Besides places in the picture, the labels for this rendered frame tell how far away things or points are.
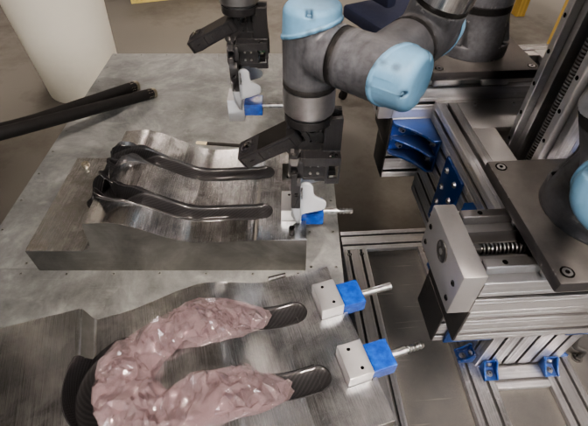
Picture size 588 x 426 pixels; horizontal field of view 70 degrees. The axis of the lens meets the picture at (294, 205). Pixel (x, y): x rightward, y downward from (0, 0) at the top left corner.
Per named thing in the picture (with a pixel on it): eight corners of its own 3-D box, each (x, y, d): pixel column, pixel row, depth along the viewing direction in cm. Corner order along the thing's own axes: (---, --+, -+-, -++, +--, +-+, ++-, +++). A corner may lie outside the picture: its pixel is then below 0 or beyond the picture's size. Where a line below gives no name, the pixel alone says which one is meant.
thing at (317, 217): (350, 211, 80) (353, 191, 76) (353, 230, 77) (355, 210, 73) (282, 211, 80) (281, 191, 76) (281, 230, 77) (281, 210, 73)
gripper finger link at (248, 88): (262, 114, 89) (259, 70, 84) (234, 114, 89) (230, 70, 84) (262, 108, 91) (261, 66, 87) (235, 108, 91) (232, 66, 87)
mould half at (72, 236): (303, 178, 96) (304, 129, 87) (305, 270, 78) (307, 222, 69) (87, 178, 96) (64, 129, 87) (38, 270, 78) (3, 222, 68)
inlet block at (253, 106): (287, 109, 98) (287, 88, 94) (287, 122, 94) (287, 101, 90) (231, 108, 98) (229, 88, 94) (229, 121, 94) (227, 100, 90)
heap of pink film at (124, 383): (266, 298, 67) (264, 270, 62) (300, 409, 55) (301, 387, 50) (97, 344, 62) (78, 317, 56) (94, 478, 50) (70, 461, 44)
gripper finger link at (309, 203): (325, 232, 72) (327, 185, 67) (290, 232, 72) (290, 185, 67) (324, 221, 74) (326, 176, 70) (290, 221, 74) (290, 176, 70)
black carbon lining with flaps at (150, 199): (275, 172, 87) (273, 135, 80) (272, 230, 76) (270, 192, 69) (109, 172, 87) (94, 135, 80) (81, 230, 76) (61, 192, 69)
